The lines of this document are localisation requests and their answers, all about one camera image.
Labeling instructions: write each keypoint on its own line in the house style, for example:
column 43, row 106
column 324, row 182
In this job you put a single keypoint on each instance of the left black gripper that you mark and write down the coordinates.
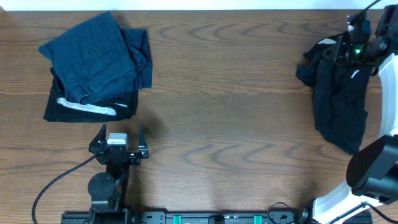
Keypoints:
column 134, row 155

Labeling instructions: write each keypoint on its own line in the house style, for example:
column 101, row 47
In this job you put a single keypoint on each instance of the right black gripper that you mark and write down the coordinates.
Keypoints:
column 337, row 51

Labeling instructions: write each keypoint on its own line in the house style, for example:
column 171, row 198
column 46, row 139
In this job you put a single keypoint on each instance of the black polo shirt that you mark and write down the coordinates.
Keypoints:
column 339, row 94

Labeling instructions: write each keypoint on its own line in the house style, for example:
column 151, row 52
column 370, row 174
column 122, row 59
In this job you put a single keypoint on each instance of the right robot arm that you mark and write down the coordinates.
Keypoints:
column 371, row 176

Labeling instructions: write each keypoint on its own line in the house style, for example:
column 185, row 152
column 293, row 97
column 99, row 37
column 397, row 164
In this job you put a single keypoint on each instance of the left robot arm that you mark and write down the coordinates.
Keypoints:
column 108, row 189

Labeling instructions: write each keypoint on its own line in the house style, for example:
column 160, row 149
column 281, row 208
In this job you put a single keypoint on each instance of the folded black garment white stripe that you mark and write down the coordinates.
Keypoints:
column 59, row 109

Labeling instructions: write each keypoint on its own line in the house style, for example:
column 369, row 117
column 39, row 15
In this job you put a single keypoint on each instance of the folded dark blue shorts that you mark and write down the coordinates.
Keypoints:
column 97, row 60

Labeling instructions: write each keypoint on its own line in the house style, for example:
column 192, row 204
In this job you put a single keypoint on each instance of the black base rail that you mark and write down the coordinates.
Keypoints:
column 178, row 218

